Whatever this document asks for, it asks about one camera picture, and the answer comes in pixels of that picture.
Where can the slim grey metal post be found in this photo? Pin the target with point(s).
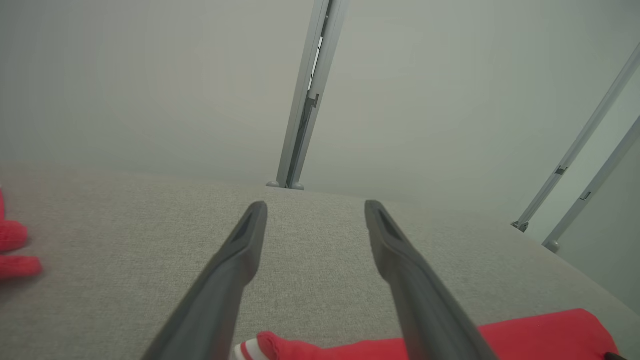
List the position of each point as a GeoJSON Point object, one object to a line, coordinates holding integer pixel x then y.
{"type": "Point", "coordinates": [575, 155]}
{"type": "Point", "coordinates": [590, 192]}

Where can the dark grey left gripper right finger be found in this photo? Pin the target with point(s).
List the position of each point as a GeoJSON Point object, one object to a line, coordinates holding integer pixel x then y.
{"type": "Point", "coordinates": [425, 310]}

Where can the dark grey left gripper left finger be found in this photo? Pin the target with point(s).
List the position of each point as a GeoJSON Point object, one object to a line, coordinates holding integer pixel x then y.
{"type": "Point", "coordinates": [215, 300]}

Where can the red basketball jersey white stripes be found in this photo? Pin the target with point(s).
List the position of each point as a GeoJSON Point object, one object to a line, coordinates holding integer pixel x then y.
{"type": "Point", "coordinates": [550, 335]}

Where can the red shorts with white trim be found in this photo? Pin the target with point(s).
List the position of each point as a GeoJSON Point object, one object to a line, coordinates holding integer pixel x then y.
{"type": "Point", "coordinates": [12, 235]}

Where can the grey metal partition post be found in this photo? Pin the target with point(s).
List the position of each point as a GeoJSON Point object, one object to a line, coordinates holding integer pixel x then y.
{"type": "Point", "coordinates": [310, 90]}

